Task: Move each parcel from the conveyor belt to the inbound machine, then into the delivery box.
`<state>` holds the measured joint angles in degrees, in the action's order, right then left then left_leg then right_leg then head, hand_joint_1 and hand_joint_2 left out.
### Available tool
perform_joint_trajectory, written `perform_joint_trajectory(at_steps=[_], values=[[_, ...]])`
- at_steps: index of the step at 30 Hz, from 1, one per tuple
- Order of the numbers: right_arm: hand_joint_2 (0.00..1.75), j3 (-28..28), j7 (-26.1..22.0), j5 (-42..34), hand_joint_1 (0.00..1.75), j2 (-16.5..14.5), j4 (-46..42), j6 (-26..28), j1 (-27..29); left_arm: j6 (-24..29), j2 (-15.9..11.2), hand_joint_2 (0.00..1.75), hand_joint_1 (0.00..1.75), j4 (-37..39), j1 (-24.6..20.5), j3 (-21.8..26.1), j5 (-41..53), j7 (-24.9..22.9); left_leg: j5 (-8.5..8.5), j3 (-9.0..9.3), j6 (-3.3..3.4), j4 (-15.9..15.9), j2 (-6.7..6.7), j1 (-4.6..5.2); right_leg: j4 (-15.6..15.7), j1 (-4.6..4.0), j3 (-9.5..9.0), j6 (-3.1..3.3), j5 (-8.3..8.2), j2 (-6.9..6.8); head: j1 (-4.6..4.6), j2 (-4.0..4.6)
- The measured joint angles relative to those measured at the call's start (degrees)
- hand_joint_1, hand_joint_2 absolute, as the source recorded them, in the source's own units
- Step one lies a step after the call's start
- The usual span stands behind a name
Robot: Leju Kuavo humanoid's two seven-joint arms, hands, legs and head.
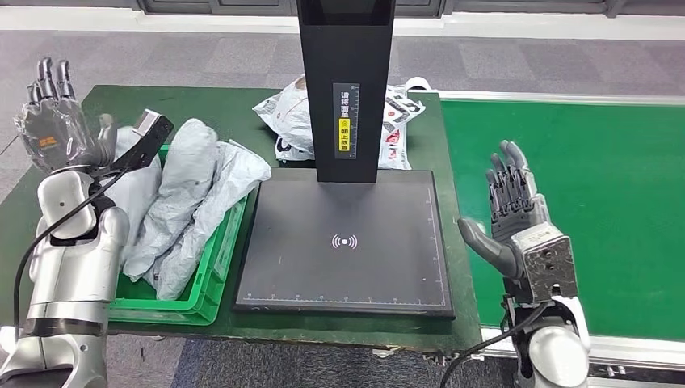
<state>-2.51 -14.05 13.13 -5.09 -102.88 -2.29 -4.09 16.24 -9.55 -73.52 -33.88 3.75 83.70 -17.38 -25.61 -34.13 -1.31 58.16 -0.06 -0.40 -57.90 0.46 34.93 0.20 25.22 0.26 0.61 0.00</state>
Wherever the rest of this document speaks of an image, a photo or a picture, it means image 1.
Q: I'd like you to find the grey parcel bag red print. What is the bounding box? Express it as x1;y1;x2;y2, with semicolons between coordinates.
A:
143;140;273;302
123;117;221;282
104;125;163;266

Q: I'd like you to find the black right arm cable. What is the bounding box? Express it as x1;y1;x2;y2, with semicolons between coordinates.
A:
439;301;553;388

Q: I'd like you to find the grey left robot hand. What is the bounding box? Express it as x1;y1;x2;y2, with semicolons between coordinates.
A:
14;57;119;175

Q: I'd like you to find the dark green table mat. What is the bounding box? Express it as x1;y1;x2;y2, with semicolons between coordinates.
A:
0;84;484;355

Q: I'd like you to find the black yellow ruler label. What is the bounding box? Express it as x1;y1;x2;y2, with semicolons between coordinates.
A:
332;82;361;160

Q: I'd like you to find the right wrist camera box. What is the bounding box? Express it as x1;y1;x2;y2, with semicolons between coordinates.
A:
511;221;579;304

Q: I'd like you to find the white black-red printed mailer bag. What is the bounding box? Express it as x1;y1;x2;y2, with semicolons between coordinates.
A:
376;84;427;171

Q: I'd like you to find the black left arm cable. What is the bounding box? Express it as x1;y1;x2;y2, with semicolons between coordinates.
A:
13;166;132;339

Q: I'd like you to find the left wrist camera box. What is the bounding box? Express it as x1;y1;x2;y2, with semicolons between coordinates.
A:
109;109;175;175

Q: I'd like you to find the white plastic mailer bag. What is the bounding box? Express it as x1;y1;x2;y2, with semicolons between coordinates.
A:
251;74;317;163

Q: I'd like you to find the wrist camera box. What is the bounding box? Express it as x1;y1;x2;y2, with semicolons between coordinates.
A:
109;109;175;175
511;221;579;304

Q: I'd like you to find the green plastic crate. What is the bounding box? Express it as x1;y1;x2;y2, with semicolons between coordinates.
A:
107;143;248;327

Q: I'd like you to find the green conveyor belt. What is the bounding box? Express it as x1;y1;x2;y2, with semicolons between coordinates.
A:
437;91;685;376

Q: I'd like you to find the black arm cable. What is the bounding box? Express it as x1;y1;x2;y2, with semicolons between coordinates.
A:
439;301;553;388
13;166;132;339

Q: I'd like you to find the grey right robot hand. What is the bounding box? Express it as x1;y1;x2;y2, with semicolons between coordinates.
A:
457;140;553;280

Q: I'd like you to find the black inbound scanner machine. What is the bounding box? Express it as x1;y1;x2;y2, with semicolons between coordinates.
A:
233;0;456;321

